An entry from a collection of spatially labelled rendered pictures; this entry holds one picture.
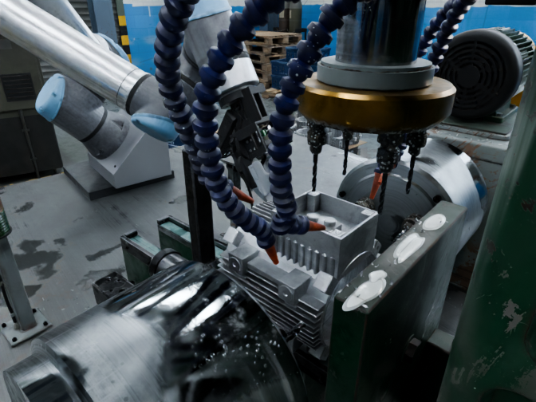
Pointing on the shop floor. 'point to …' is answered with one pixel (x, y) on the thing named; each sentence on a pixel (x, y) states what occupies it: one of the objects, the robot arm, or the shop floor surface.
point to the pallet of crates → (286, 69)
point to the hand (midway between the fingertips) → (271, 201)
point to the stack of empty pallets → (269, 52)
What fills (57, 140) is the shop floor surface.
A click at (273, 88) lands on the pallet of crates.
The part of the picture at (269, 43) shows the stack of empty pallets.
